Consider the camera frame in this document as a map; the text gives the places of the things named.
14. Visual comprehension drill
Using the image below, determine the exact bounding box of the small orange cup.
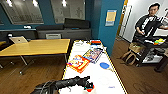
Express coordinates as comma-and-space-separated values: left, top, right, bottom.
85, 83, 95, 93

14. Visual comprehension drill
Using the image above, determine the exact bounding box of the white open laptop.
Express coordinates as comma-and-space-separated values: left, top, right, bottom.
9, 36, 31, 46

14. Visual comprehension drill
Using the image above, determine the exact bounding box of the orange board game box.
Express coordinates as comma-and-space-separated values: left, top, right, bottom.
66, 54, 91, 75

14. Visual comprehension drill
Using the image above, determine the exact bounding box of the shallow blue plastic bowl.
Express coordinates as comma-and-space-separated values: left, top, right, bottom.
99, 62, 111, 71

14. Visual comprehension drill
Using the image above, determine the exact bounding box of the purple colourful game box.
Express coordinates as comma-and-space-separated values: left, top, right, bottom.
82, 47, 104, 65

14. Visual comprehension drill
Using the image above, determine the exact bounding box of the colourful snack box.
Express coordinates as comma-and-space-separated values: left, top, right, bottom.
89, 40, 102, 46

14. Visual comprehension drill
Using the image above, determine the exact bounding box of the dark grey sofa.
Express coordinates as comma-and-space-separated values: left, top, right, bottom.
35, 17, 93, 42

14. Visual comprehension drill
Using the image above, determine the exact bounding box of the long wooden office table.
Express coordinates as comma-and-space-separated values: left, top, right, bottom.
0, 38, 72, 75

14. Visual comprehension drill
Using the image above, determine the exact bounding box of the black wheeled cart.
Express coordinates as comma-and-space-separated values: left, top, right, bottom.
133, 33, 168, 74

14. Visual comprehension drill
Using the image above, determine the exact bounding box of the yellow framed pillar notice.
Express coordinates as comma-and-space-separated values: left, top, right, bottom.
104, 10, 118, 27

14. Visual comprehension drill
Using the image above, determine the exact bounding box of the interior glass window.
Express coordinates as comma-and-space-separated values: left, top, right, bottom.
50, 0, 87, 25
0, 0, 45, 26

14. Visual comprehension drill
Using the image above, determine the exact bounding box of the orange wooden door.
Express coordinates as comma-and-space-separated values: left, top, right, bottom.
117, 0, 130, 40

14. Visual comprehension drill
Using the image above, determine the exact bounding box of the person in dark shirt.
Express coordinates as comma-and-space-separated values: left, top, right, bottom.
133, 3, 168, 44

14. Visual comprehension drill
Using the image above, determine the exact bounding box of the yellow green ball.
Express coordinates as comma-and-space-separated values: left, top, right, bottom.
154, 38, 166, 46

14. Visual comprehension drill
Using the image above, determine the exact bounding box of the black office chair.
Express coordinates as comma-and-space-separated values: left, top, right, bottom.
4, 33, 17, 48

